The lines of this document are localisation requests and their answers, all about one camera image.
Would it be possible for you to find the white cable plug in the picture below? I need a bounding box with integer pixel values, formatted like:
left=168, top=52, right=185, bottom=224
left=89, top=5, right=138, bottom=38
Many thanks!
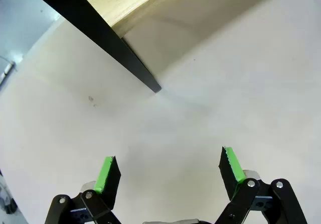
left=0, top=55, right=17, bottom=84

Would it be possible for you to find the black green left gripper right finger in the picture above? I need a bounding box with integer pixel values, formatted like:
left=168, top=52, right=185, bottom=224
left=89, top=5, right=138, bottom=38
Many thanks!
left=214, top=146, right=308, bottom=224

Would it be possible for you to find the light wooden shelf board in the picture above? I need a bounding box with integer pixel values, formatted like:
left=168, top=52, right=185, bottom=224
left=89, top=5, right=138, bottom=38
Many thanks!
left=72, top=0, right=293, bottom=75

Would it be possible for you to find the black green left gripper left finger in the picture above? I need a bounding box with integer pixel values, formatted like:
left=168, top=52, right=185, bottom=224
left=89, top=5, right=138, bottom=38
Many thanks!
left=44, top=155, right=122, bottom=224

